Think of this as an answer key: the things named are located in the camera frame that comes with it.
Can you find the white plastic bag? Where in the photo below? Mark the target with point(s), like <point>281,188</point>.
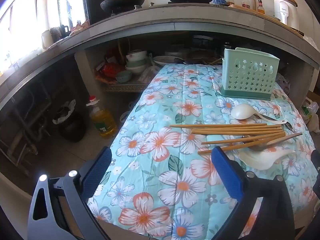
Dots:
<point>311,115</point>

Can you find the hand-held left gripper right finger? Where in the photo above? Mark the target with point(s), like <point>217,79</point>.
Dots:
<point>225,172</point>

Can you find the floral turquoise blanket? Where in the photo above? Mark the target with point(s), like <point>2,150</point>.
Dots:
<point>162,167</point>

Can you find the orange sauce bottle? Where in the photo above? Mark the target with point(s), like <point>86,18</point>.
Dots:
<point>261,7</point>

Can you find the perforated metal shelf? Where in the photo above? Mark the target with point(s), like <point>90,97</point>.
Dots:
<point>125,87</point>

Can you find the yellow cooking oil bottle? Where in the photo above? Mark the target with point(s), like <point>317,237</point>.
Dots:
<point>103,120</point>

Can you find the red snack packets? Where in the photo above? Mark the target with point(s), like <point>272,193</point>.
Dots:
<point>108,67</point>

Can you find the white plate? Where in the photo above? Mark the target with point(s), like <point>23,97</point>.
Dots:
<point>165,60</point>

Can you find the grey kitchen counter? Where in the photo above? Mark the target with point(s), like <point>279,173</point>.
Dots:
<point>150,17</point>

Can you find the stack of white bowls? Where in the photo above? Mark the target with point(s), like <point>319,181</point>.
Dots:
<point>136,60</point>

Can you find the white mug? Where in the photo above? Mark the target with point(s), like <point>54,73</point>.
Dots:
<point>46,38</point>

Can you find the green bowl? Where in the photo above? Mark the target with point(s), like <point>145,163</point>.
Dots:
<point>123,76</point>

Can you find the black trash bin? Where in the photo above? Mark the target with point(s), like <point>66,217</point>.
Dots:
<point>71,127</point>

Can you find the white kitchen appliance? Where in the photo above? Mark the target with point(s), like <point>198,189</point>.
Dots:
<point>283,11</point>

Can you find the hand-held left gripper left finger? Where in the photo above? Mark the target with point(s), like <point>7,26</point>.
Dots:
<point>97,170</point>

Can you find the dark mug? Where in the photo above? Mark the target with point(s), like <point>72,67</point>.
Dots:
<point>58,32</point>

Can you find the window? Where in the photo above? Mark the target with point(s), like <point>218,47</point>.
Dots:
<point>22,25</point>

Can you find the red label glass bottle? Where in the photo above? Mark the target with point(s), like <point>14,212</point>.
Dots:
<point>245,1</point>

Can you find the blue packet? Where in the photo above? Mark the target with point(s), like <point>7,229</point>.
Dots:
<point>220,1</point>

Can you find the green plastic utensil holder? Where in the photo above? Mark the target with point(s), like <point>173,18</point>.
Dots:
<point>250,80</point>

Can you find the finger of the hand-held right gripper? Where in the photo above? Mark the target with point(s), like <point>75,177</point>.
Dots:
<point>317,161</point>

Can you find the pile of wooden chopsticks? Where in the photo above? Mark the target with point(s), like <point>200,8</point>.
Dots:
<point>225,129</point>

